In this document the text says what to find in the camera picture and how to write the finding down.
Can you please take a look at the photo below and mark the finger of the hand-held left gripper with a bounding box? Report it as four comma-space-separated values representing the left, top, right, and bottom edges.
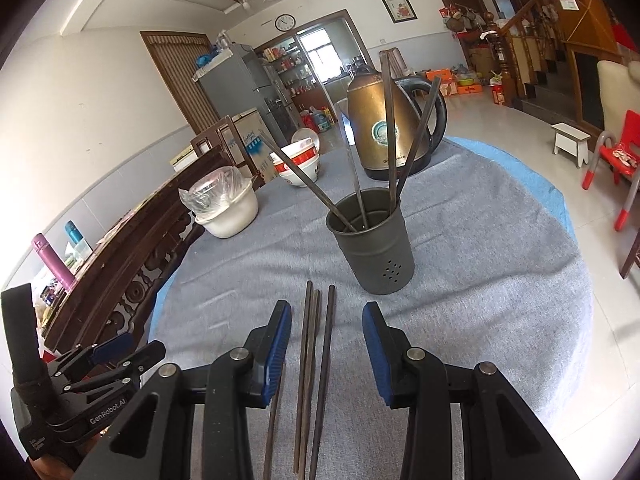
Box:
50, 334, 136, 377
62, 341, 167, 397

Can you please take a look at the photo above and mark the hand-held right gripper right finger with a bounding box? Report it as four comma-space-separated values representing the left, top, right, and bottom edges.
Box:
361, 301, 581, 480

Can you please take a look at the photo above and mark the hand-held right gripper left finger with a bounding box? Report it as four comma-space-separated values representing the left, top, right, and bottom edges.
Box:
75, 301, 293, 480

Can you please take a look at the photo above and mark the dark chopstick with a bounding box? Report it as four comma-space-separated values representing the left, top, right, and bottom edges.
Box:
263, 392, 282, 480
308, 285, 336, 480
293, 281, 314, 473
340, 111, 369, 228
299, 289, 321, 476
257, 132, 358, 233
397, 76, 442, 203
380, 50, 401, 211

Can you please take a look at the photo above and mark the dark metal utensil holder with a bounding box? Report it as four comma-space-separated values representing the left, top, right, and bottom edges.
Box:
326, 187, 417, 295

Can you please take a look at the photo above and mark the carved dark wooden bench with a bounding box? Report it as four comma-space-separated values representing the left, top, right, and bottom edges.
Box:
37, 152, 261, 361

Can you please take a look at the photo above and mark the purple bottle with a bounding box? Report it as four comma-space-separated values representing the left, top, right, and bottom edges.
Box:
31, 233, 76, 293

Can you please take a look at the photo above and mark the teal bottle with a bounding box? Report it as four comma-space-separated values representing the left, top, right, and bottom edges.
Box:
64, 220, 86, 248

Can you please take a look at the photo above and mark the grey tablecloth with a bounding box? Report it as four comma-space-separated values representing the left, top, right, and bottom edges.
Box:
147, 137, 596, 480

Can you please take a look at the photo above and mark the white pot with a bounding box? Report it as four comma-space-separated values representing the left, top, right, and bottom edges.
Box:
195, 180, 259, 239

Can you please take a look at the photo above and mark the clear plastic bag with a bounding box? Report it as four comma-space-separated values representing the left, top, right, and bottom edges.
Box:
179, 166, 246, 213

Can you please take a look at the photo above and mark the white red-rimmed bowl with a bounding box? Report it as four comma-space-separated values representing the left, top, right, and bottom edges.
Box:
279, 140, 321, 170
272, 152, 323, 188

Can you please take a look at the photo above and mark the brown wooden chair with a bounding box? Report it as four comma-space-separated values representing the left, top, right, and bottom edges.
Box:
620, 230, 640, 281
190, 116, 266, 191

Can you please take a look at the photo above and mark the white chest freezer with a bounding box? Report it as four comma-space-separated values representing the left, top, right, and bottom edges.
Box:
215, 108, 281, 183

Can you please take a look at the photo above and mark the blue under cloth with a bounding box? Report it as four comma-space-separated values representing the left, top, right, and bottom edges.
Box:
147, 137, 573, 341

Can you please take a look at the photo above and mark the gold electric kettle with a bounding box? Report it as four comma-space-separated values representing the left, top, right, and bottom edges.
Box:
346, 65, 447, 181

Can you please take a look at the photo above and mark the grey refrigerator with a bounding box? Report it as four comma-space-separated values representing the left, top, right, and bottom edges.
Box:
194, 44, 301, 146

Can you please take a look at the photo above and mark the brown wooden door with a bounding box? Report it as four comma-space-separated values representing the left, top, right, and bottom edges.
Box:
140, 31, 221, 136

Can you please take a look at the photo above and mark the glass shelf with bottles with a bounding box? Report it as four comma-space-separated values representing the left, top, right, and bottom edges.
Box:
260, 42, 321, 106

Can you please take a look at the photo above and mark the small white stool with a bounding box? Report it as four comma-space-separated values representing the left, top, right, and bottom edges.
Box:
551, 122, 592, 167

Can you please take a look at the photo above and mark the wooden stair railing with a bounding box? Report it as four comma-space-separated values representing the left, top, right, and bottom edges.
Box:
480, 0, 566, 106

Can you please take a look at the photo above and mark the red plastic chair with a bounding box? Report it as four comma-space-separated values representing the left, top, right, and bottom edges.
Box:
581, 110, 640, 231

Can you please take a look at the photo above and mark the framed flower picture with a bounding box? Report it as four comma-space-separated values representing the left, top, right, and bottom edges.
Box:
381, 0, 417, 24

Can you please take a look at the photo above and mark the cream armchair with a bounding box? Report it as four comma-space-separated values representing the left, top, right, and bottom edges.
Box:
596, 60, 640, 131

